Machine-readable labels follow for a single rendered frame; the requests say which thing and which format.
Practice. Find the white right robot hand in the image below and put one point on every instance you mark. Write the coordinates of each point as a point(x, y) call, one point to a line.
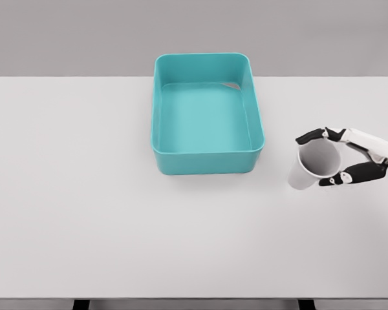
point(365, 147)

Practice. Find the white paper cup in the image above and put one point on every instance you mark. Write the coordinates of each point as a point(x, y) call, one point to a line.
point(313, 164)

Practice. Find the teal plastic basket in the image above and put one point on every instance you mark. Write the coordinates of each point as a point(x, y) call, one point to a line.
point(207, 126)

